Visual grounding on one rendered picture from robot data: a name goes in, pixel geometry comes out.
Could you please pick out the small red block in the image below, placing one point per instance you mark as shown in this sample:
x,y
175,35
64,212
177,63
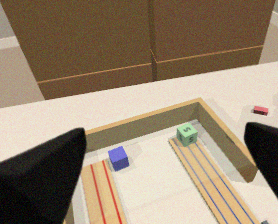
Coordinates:
x,y
261,110

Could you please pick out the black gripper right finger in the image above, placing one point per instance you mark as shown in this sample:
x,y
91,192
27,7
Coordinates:
x,y
262,142

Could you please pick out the brown wooden open-top box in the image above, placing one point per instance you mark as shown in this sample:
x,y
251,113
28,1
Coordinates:
x,y
141,158

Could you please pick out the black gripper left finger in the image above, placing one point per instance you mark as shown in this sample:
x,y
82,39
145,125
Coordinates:
x,y
37,185

